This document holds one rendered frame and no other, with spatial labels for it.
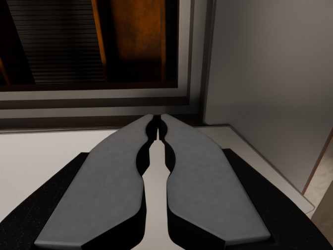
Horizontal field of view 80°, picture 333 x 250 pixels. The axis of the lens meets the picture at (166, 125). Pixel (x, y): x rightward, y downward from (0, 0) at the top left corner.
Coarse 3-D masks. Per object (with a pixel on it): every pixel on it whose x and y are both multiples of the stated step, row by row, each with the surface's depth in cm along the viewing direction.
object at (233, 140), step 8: (232, 128) 13; (232, 136) 14; (240, 136) 14; (224, 144) 14; (232, 144) 14; (240, 144) 14; (248, 144) 14; (240, 152) 14; (248, 152) 14; (256, 152) 14; (248, 160) 15; (256, 160) 15; (264, 160) 15; (256, 168) 15; (264, 168) 15; (272, 168) 15; (264, 176) 16; (272, 176) 16; (280, 176) 16; (280, 184) 16; (288, 184) 16
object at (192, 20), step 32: (192, 0) 12; (192, 32) 12; (192, 64) 13; (0, 96) 15; (32, 96) 15; (64, 96) 16; (96, 96) 16; (128, 96) 16; (160, 96) 16; (192, 96) 14; (0, 128) 13; (32, 128) 13; (64, 128) 13; (96, 128) 13
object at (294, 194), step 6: (288, 192) 17; (294, 192) 17; (294, 198) 17; (300, 198) 17; (306, 198) 17; (300, 204) 18; (306, 204) 18; (312, 204) 18; (306, 210) 18; (312, 210) 18
